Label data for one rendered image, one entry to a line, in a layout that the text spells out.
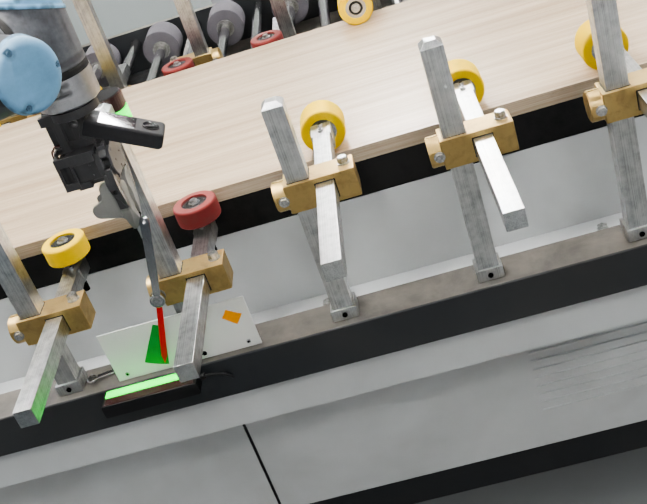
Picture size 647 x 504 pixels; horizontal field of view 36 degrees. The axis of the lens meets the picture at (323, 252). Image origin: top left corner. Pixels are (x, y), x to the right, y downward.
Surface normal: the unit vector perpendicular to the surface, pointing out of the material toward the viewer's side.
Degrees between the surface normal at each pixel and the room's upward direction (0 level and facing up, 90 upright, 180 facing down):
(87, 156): 90
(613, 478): 0
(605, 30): 90
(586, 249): 0
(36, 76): 91
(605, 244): 0
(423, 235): 90
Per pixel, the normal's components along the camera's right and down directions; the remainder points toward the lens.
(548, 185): 0.04, 0.51
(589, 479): -0.29, -0.82
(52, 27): 0.68, 0.20
